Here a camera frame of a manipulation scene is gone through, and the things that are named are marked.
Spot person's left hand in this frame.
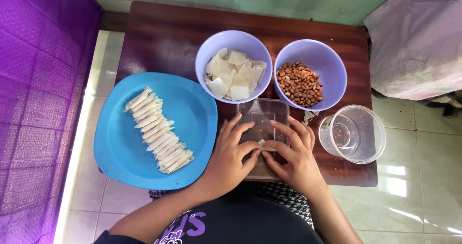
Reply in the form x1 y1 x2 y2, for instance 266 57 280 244
199 112 262 201

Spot person's right hand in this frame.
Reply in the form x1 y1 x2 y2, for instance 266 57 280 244
261 115 327 201

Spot small white pastry wrapper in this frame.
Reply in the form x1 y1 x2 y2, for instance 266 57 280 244
258 139 277 153

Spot black white houndstooth cloth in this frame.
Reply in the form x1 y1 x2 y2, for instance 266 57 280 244
149 181 314 229

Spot torn wrapper scraps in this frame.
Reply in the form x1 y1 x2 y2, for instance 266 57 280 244
303 110 320 125

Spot person's black printed shirt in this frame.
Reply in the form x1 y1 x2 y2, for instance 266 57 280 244
93 193 324 244

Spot clear round plastic container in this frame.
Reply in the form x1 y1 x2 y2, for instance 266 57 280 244
319 105 386 164

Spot clear plastic rectangular tray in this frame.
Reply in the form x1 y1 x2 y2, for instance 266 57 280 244
236 98 290 181

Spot row of rolled pastry sticks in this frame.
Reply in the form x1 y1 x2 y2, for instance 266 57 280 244
124 87 195 174

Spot heap of brown peanuts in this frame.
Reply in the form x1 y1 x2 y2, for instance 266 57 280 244
276 60 324 108

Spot pile of cut wrapper sheets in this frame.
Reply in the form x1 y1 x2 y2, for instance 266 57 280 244
205 48 268 102

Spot blue plastic plate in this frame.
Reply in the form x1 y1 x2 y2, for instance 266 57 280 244
93 72 218 191

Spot lilac bowl with peanuts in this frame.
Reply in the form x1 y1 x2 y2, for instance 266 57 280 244
274 39 348 112

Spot lilac bowl with wrappers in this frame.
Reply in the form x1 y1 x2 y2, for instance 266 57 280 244
195 30 273 104

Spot pale pink cloth cover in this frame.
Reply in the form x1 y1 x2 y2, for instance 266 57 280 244
363 0 462 101

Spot purple woven cloth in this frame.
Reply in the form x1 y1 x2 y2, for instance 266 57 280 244
0 0 104 244

